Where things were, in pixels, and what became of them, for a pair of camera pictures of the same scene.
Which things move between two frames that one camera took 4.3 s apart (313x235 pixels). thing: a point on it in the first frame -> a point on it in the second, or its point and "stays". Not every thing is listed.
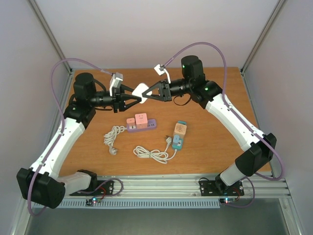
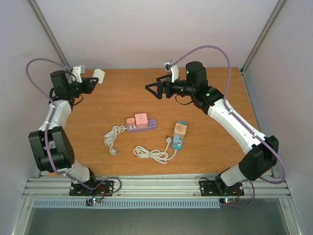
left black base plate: (102, 188) stays
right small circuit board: (227, 200) stays
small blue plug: (176, 139) stays
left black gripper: (119, 99) -> (89, 88)
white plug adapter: (140, 88) -> (99, 74)
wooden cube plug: (180, 129) stays
